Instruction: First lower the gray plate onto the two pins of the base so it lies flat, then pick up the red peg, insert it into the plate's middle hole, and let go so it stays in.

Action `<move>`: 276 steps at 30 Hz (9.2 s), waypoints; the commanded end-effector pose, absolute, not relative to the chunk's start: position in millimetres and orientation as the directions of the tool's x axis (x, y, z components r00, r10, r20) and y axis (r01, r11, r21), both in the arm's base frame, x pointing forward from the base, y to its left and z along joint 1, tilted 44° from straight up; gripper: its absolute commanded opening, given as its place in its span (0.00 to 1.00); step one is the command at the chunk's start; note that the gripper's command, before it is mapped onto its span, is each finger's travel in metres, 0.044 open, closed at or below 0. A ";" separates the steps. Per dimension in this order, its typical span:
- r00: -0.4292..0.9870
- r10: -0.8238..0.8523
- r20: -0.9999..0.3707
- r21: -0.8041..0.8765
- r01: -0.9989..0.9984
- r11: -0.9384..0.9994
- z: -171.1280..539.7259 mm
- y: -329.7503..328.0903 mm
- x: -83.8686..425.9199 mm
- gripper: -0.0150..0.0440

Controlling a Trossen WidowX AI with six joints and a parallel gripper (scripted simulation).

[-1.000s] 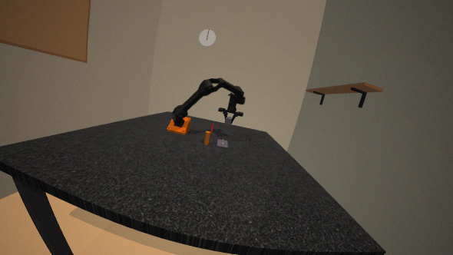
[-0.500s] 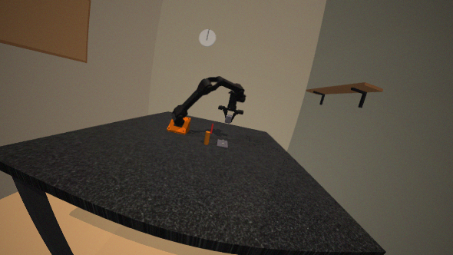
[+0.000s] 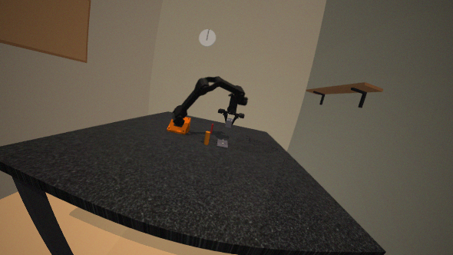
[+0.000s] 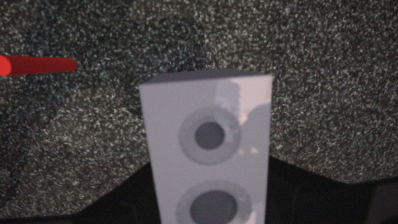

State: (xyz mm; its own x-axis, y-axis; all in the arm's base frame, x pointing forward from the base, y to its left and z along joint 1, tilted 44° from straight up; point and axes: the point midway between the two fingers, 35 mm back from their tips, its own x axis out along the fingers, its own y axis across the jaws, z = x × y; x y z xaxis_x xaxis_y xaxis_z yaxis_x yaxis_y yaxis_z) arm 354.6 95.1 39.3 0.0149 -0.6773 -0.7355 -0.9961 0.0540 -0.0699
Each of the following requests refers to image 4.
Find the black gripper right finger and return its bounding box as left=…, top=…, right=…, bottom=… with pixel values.
left=264, top=155, right=398, bottom=224

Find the grey plate with round holes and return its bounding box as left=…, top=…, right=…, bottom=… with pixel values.
left=138, top=68, right=272, bottom=224

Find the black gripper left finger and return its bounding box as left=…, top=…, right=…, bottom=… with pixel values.
left=0, top=161, right=162, bottom=224

